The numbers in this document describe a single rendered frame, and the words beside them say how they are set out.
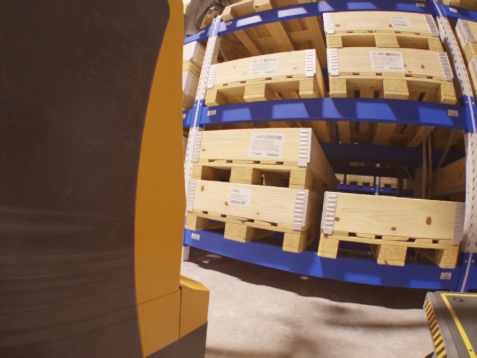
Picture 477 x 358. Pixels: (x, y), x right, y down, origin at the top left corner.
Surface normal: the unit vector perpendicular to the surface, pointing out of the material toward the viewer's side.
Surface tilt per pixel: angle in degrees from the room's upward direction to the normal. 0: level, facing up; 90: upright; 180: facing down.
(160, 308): 90
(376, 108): 90
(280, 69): 90
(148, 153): 90
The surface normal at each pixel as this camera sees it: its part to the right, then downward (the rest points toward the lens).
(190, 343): 0.87, 0.07
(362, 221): -0.47, -0.12
